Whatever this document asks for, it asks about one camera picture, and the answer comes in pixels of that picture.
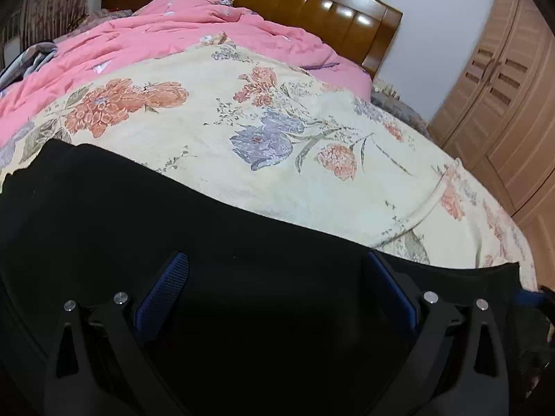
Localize patterned curtain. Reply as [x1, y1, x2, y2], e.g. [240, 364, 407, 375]
[22, 0, 94, 49]

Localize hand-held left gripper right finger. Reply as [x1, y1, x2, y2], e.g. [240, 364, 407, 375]
[364, 251, 511, 416]

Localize wooden headboard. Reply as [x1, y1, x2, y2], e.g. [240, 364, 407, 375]
[187, 0, 403, 79]

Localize pink quilt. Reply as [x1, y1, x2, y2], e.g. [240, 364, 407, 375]
[0, 0, 374, 119]

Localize cream floral blanket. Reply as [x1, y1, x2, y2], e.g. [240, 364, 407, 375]
[0, 43, 538, 291]

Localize light wooden wardrobe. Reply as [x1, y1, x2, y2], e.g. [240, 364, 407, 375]
[427, 0, 555, 284]

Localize grey patterned cloth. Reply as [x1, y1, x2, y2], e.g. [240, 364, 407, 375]
[0, 42, 60, 93]

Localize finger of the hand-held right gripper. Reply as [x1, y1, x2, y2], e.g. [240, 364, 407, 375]
[515, 285, 555, 313]

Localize grey floral pillow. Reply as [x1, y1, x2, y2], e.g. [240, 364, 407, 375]
[370, 79, 435, 140]

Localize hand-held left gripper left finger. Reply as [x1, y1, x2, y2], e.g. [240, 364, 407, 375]
[43, 250, 191, 416]

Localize black pants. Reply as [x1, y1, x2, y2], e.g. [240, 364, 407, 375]
[0, 139, 522, 416]

